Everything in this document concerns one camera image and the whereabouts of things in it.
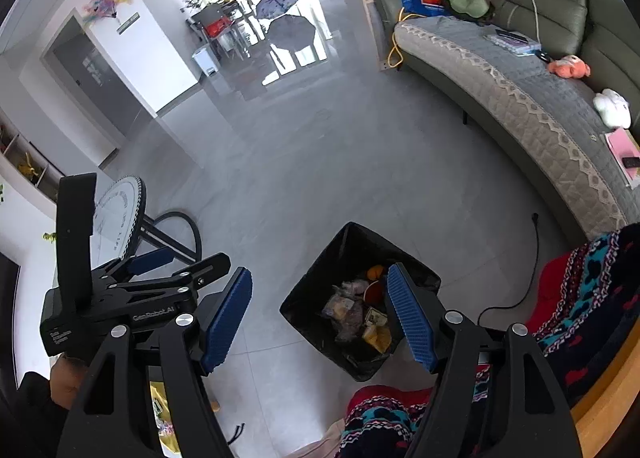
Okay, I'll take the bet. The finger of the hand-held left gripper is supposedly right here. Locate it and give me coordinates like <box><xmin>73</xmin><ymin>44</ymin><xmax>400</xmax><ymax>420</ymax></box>
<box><xmin>92</xmin><ymin>245</ymin><xmax>176</xmax><ymax>284</ymax></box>
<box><xmin>162</xmin><ymin>252</ymin><xmax>232</xmax><ymax>294</ymax></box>

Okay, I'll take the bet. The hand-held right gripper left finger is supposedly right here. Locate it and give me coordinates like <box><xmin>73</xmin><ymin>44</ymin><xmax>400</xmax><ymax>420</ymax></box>
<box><xmin>56</xmin><ymin>267</ymin><xmax>253</xmax><ymax>458</ymax></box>

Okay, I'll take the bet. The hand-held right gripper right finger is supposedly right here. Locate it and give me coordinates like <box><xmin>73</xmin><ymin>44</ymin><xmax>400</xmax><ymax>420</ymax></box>
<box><xmin>385</xmin><ymin>263</ymin><xmax>583</xmax><ymax>458</ymax></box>

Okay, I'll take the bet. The heap of discarded packets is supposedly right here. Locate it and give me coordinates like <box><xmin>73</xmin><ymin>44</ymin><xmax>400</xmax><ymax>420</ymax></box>
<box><xmin>320</xmin><ymin>264</ymin><xmax>401</xmax><ymax>354</ymax></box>

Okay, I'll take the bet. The black lined trash bin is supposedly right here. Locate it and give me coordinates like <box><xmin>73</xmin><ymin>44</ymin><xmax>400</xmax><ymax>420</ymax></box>
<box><xmin>279</xmin><ymin>221</ymin><xmax>442</xmax><ymax>382</ymax></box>

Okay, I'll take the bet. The person's left forearm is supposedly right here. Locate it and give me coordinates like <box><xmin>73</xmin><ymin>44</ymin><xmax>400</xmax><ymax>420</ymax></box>
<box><xmin>15</xmin><ymin>370</ymin><xmax>68</xmax><ymax>458</ymax></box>

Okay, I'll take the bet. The person's left hand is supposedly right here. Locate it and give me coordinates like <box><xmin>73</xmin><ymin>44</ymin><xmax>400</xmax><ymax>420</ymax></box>
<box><xmin>50</xmin><ymin>355</ymin><xmax>91</xmax><ymax>411</ymax></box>

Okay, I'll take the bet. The round side table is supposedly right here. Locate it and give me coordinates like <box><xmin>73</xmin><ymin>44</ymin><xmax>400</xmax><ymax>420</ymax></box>
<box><xmin>92</xmin><ymin>177</ymin><xmax>203</xmax><ymax>271</ymax></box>

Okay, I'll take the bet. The yellow printed bag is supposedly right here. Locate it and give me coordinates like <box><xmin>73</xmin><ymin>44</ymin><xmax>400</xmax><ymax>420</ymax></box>
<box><xmin>147</xmin><ymin>378</ymin><xmax>182</xmax><ymax>456</ymax></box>

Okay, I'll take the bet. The grey door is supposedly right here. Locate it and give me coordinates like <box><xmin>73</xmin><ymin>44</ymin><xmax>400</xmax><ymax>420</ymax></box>
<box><xmin>42</xmin><ymin>18</ymin><xmax>157</xmax><ymax>149</ymax></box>

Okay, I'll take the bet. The white pedal bin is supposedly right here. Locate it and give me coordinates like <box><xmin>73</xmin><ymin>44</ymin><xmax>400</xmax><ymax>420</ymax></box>
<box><xmin>192</xmin><ymin>48</ymin><xmax>221</xmax><ymax>76</ymax></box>

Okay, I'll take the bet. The cluttered metal table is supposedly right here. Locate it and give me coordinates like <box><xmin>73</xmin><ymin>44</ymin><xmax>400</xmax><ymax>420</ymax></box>
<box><xmin>187</xmin><ymin>0</ymin><xmax>261</xmax><ymax>59</ymax></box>

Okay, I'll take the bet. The grey umbrella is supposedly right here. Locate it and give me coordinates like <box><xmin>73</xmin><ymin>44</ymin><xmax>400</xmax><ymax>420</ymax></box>
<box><xmin>266</xmin><ymin>14</ymin><xmax>317</xmax><ymax>53</ymax></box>

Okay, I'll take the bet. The pink book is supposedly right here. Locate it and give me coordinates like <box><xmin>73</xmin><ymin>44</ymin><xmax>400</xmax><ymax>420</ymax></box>
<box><xmin>604</xmin><ymin>127</ymin><xmax>640</xmax><ymax>189</ymax></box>

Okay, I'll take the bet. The blue umbrella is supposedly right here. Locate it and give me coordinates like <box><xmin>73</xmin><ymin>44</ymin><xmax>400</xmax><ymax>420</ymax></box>
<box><xmin>255</xmin><ymin>0</ymin><xmax>301</xmax><ymax>20</ymax></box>

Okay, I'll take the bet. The white plush toy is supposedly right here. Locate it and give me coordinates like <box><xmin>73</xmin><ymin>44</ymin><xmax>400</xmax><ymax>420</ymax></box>
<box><xmin>593</xmin><ymin>88</ymin><xmax>632</xmax><ymax>129</ymax></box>

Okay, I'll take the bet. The clear plastic organizer box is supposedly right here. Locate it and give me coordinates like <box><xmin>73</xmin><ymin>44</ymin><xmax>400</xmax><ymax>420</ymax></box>
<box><xmin>486</xmin><ymin>29</ymin><xmax>542</xmax><ymax>58</ymax></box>

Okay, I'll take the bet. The pink plush toy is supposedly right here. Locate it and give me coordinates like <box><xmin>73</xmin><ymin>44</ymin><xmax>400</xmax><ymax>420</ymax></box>
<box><xmin>546</xmin><ymin>54</ymin><xmax>592</xmax><ymax>82</ymax></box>

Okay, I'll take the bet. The black floor cable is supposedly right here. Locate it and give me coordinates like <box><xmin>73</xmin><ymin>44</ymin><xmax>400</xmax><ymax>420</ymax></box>
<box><xmin>476</xmin><ymin>212</ymin><xmax>545</xmax><ymax>326</ymax></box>

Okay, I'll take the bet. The white wall shelf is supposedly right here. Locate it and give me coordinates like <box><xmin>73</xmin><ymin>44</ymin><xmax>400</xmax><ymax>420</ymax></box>
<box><xmin>0</xmin><ymin>108</ymin><xmax>66</xmax><ymax>204</ymax></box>

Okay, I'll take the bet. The colourful wall decoration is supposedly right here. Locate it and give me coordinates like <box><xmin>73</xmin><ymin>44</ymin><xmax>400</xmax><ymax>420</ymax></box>
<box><xmin>82</xmin><ymin>0</ymin><xmax>137</xmax><ymax>30</ymax></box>

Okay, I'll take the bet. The yellow cable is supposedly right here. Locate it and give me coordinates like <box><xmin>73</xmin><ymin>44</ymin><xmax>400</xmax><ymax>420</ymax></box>
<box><xmin>386</xmin><ymin>7</ymin><xmax>407</xmax><ymax>70</ymax></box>

